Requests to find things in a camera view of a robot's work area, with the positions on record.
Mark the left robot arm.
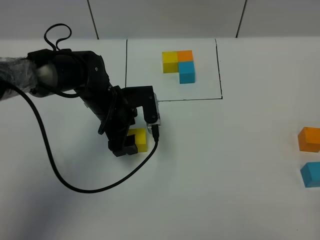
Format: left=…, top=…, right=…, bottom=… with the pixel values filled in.
left=0, top=49, right=138, bottom=157

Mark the template blue cube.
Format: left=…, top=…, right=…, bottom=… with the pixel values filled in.
left=178, top=61, right=196, bottom=84

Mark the template yellow cube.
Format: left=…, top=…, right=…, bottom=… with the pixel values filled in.
left=162, top=51, right=179, bottom=74

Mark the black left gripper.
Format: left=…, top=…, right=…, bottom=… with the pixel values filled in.
left=82, top=84, right=138, bottom=157

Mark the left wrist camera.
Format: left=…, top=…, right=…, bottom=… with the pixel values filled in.
left=123, top=86, right=161, bottom=136

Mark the template orange cube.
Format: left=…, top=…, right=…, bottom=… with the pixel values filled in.
left=177, top=50, right=194, bottom=63

